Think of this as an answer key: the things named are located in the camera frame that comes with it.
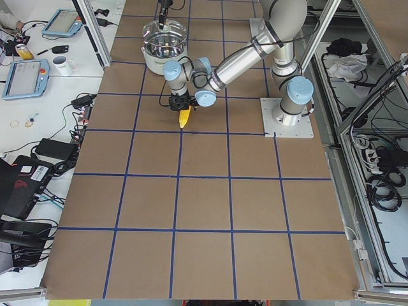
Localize blue teach pendant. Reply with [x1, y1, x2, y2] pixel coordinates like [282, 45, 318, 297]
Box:
[2, 59, 50, 100]
[41, 9, 83, 37]

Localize person hand at keyboard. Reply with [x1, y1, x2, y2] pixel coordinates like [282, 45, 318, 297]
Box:
[16, 21, 25, 31]

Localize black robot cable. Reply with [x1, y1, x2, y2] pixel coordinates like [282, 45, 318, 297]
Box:
[158, 55, 217, 112]

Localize glass pot lid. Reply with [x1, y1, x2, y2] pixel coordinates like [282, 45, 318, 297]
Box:
[142, 19, 187, 41]

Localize coiled black cables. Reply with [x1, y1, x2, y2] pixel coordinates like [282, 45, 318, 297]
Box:
[366, 171, 403, 212]

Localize white mug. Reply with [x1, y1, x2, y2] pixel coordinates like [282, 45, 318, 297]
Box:
[52, 55, 77, 77]

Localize black laptop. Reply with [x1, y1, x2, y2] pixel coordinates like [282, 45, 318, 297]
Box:
[1, 155, 54, 220]

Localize aluminium frame post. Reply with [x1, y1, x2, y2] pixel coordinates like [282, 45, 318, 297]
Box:
[72, 0, 112, 69]

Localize black power adapter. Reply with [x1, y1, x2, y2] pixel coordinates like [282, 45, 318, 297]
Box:
[71, 94, 97, 109]

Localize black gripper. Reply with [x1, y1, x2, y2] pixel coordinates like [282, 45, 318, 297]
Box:
[158, 0, 173, 30]
[168, 92, 193, 112]

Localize white crumpled cloth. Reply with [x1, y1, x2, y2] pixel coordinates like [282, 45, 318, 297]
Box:
[328, 55, 368, 82]

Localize upper blue teach pendant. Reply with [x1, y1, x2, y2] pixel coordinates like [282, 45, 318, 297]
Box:
[41, 9, 83, 37]

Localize lower blue teach pendant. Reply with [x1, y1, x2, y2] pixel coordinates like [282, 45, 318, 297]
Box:
[2, 59, 50, 100]

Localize white cooking pot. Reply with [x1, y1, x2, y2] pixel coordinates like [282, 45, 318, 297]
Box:
[141, 34, 187, 75]

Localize yellow corn cob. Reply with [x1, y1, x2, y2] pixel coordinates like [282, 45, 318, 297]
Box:
[178, 105, 193, 129]

